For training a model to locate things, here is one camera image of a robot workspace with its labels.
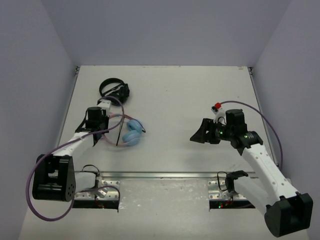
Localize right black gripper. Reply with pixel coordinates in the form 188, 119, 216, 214
190, 118, 234, 145

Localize black headphone audio cable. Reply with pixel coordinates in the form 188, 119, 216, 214
115, 113, 147, 146

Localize pink blue cat-ear headphones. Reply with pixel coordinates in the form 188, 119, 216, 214
102, 114, 146, 147

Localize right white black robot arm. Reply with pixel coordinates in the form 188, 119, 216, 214
190, 105, 313, 238

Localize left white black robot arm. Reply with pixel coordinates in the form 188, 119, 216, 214
32, 106, 110, 202

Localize black headphones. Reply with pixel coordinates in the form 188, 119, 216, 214
98, 77, 130, 105

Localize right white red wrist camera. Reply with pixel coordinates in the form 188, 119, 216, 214
211, 102, 226, 124

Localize right black base cable loop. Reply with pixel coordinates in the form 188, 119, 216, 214
216, 169, 250, 196

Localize black base cable loop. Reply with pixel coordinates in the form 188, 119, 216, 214
216, 169, 250, 196
81, 164, 101, 176

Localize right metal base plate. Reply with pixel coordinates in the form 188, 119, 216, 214
207, 179, 231, 201

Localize metal base plate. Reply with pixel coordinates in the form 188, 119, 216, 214
207, 179, 231, 201
75, 178, 121, 201

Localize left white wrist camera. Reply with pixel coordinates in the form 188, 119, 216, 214
97, 99, 112, 118

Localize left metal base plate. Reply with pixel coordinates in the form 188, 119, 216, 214
75, 178, 121, 201

